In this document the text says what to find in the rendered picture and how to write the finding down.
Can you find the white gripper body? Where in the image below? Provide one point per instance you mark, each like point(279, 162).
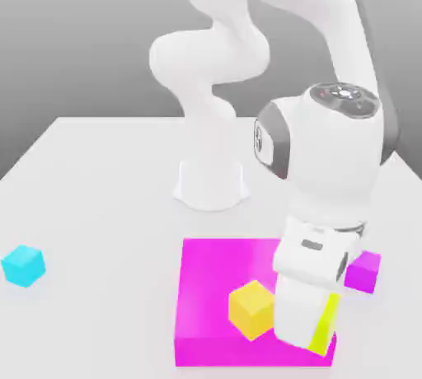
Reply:
point(295, 313)

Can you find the small lime cube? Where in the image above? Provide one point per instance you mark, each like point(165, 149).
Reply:
point(324, 326)

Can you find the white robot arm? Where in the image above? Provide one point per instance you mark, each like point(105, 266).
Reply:
point(333, 161)

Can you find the small yellow cube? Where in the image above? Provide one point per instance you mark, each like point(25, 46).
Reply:
point(252, 309)

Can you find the small purple cube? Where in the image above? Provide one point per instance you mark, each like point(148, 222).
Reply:
point(362, 272)

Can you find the small cyan cube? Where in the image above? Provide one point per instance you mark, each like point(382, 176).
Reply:
point(23, 265)

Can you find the large magenta box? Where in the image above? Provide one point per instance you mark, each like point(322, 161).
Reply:
point(211, 286)

